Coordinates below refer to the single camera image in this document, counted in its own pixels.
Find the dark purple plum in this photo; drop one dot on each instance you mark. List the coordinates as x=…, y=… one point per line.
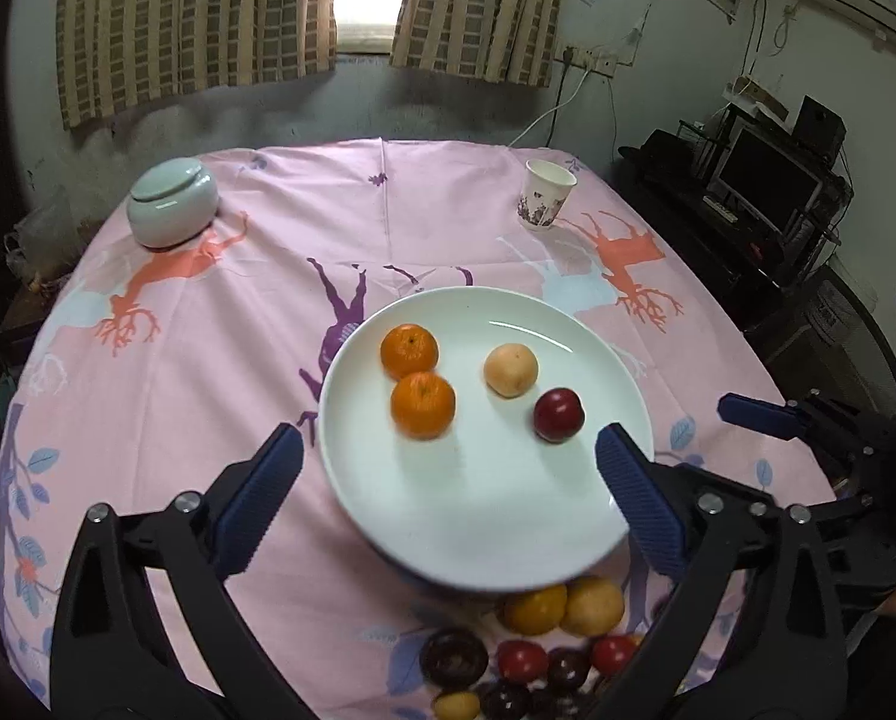
x=568, y=669
x=504, y=701

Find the brown checked curtain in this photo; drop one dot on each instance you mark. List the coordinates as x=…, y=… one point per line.
x=193, y=15
x=478, y=7

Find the orange-yellow round fruit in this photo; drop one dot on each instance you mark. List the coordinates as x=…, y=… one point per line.
x=534, y=610

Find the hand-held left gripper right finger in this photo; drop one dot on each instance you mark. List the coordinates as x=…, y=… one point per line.
x=639, y=499

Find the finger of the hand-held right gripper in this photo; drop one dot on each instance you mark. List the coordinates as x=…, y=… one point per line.
x=755, y=414

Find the small red fruit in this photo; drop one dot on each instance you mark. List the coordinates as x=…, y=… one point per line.
x=523, y=660

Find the tan yellow round fruit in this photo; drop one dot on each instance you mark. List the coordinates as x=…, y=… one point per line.
x=594, y=606

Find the small tan longan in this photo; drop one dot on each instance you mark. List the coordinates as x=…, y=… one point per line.
x=455, y=706

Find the floral paper cup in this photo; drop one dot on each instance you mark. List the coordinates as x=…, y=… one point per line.
x=545, y=199

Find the red tomato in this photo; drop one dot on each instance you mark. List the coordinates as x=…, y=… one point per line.
x=614, y=652

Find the white wall socket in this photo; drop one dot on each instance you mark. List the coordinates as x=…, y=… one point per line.
x=602, y=62

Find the black speaker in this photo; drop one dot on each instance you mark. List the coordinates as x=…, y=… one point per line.
x=821, y=126

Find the black media stand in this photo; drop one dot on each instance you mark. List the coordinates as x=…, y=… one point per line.
x=688, y=217

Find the orange mandarin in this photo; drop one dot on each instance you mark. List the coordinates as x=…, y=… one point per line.
x=409, y=351
x=422, y=406

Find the white round plate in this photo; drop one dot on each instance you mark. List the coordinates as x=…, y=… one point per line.
x=478, y=499

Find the black monitor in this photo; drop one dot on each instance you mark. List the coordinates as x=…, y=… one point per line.
x=766, y=172

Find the clear plastic bag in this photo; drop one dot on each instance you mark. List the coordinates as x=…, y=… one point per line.
x=43, y=240

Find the red plum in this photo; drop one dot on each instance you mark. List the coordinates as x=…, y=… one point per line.
x=558, y=415

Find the pale peach-coloured round fruit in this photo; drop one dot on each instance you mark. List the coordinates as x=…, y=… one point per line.
x=509, y=370

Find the pale green lidded ceramic jar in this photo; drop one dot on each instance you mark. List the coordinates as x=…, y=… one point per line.
x=172, y=202

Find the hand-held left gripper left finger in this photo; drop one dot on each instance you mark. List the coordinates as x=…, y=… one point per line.
x=257, y=499

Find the pink printed tablecloth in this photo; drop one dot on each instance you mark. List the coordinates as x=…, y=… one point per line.
x=193, y=360

